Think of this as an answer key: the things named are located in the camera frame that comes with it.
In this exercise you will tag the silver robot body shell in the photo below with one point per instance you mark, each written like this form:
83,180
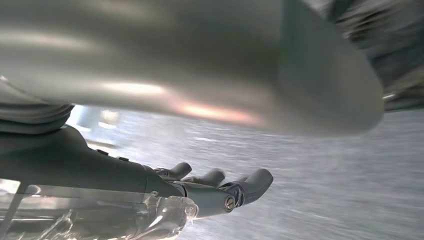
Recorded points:
165,49

